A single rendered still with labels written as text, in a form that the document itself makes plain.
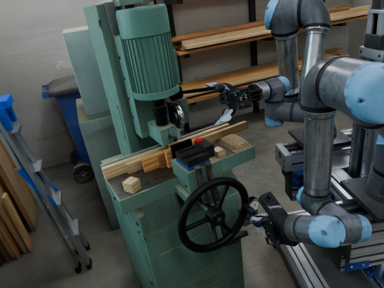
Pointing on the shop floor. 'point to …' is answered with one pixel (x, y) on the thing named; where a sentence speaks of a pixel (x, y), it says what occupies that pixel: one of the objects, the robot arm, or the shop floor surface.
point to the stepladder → (35, 180)
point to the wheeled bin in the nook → (66, 88)
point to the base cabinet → (183, 254)
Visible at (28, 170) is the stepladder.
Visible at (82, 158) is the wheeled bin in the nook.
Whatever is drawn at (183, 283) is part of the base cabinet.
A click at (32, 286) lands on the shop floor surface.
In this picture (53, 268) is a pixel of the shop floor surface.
